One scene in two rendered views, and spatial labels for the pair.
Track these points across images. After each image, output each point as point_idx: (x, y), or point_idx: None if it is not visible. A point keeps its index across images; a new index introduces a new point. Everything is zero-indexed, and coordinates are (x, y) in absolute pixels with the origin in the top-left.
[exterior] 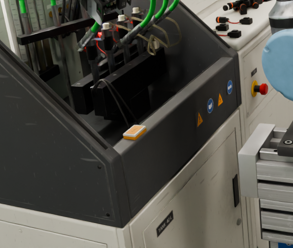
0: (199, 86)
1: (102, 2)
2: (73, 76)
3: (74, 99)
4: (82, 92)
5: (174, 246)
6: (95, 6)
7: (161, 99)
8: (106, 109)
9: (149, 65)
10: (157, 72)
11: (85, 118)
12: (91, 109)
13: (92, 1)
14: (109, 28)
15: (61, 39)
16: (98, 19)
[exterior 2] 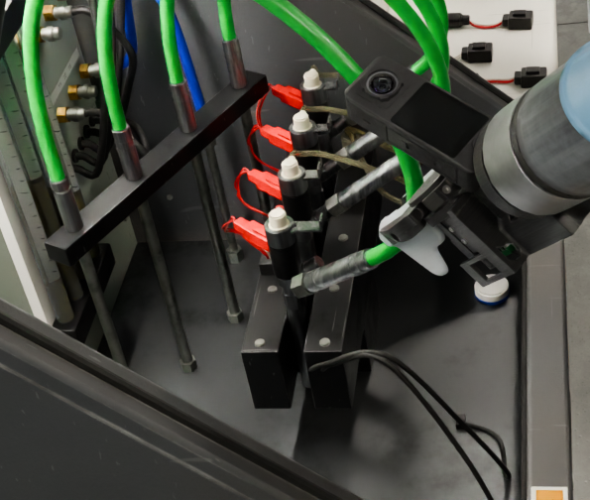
0: (562, 280)
1: (512, 261)
2: (118, 237)
3: (250, 379)
4: (280, 364)
5: None
6: (440, 240)
7: (381, 270)
8: (349, 394)
9: (370, 212)
10: (376, 215)
11: (231, 377)
12: (293, 390)
13: (428, 228)
14: (302, 175)
15: (147, 205)
16: (437, 266)
